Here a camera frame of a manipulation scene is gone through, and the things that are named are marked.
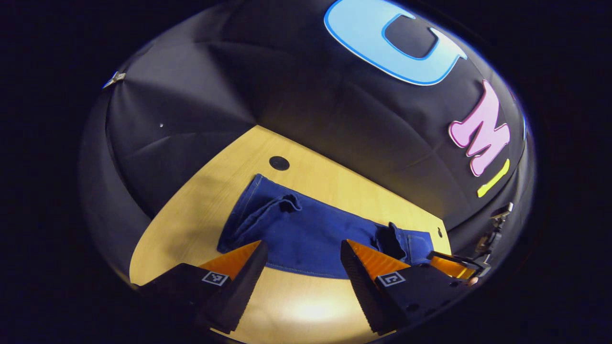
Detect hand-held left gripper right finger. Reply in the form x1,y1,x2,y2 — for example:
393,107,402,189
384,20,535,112
340,239,479,336

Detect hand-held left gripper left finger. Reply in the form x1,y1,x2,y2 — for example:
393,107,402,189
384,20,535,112
131,240,269,334

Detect blue jeans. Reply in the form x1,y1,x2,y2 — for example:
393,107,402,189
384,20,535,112
217,173,435,280

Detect silver cloth clip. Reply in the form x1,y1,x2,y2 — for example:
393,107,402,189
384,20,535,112
102,71,127,89

